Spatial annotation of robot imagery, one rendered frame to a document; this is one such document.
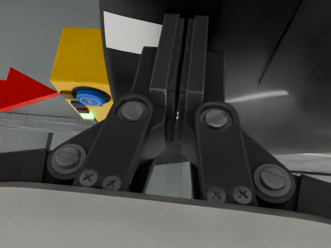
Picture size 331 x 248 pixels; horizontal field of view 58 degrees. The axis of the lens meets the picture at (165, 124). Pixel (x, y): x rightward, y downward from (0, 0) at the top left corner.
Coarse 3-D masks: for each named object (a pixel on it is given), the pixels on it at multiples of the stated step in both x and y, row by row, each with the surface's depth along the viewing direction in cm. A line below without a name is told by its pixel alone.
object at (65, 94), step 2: (60, 92) 42; (62, 92) 42; (64, 92) 42; (66, 92) 42; (68, 92) 42; (70, 92) 42; (62, 94) 42; (64, 94) 42; (66, 94) 42; (68, 94) 42; (70, 94) 42; (72, 94) 42; (62, 96) 43; (64, 96) 43; (66, 96) 43; (68, 96) 43; (70, 96) 43; (72, 96) 43; (74, 96) 43; (64, 98) 44; (66, 98) 43; (68, 98) 43; (70, 98) 43; (72, 98) 43; (74, 98) 43
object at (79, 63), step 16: (64, 32) 42; (80, 32) 42; (96, 32) 42; (64, 48) 41; (80, 48) 41; (96, 48) 41; (64, 64) 41; (80, 64) 40; (96, 64) 40; (64, 80) 40; (80, 80) 40; (96, 80) 40; (96, 112) 50
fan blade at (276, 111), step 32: (128, 0) 11; (160, 0) 11; (192, 0) 11; (224, 0) 10; (256, 0) 10; (288, 0) 10; (320, 0) 9; (224, 32) 11; (256, 32) 11; (288, 32) 11; (320, 32) 10; (128, 64) 14; (256, 64) 12; (288, 64) 12; (320, 64) 12; (256, 96) 14; (288, 96) 14; (320, 96) 13; (256, 128) 17; (288, 128) 16; (320, 128) 16; (160, 160) 21
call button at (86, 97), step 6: (84, 90) 41; (78, 96) 41; (84, 96) 41; (90, 96) 41; (96, 96) 41; (102, 96) 42; (84, 102) 43; (90, 102) 43; (96, 102) 42; (102, 102) 42
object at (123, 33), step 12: (108, 12) 12; (108, 24) 12; (120, 24) 12; (132, 24) 12; (144, 24) 12; (156, 24) 12; (108, 36) 12; (120, 36) 12; (132, 36) 12; (144, 36) 12; (156, 36) 12; (120, 48) 13; (132, 48) 13
